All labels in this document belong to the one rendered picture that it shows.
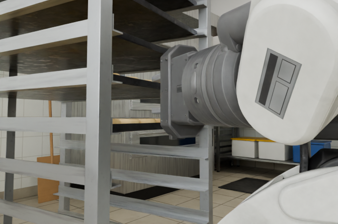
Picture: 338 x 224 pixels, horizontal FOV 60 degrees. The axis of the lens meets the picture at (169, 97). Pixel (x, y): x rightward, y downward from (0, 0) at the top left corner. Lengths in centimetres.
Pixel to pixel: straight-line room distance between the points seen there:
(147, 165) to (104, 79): 242
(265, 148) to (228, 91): 393
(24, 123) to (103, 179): 26
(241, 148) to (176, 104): 399
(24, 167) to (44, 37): 27
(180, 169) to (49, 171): 272
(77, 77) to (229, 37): 37
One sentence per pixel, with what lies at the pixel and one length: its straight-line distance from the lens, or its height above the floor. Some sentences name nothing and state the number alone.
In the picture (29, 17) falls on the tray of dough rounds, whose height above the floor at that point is 104.
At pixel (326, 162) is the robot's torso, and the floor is 72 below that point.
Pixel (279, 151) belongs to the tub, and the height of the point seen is 35.
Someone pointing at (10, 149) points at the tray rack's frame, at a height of 69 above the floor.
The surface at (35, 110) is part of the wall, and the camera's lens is 333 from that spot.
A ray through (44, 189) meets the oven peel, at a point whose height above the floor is 12.
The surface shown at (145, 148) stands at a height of 69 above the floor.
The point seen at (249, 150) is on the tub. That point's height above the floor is 34.
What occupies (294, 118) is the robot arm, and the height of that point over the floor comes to 80.
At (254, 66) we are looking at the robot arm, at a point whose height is 83.
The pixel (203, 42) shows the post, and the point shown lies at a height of 102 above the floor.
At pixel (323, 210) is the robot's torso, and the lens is 52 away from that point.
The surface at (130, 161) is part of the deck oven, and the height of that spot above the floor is 40.
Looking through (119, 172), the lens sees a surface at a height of 60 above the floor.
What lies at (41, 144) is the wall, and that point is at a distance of 337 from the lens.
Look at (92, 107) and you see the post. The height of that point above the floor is 81.
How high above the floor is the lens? 80
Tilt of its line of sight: 4 degrees up
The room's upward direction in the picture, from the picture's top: straight up
